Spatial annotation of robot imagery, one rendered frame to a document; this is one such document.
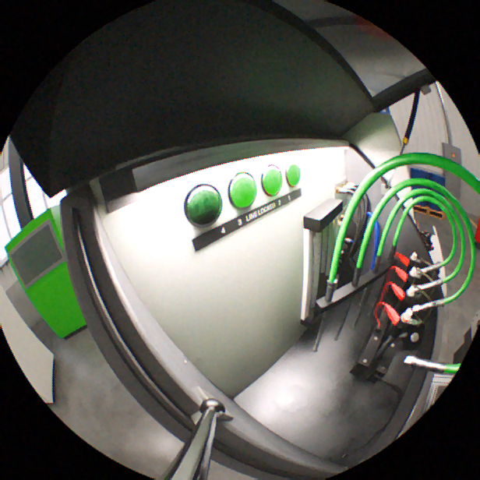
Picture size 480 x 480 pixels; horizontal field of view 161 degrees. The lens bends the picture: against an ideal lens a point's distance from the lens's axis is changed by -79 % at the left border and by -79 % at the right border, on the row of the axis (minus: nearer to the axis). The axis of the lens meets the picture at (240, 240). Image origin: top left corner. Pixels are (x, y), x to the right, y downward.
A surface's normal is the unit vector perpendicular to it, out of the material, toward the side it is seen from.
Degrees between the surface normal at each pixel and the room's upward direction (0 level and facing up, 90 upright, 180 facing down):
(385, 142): 90
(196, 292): 90
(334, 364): 0
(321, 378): 0
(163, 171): 90
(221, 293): 90
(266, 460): 43
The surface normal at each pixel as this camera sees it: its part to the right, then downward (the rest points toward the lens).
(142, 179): 0.65, 0.25
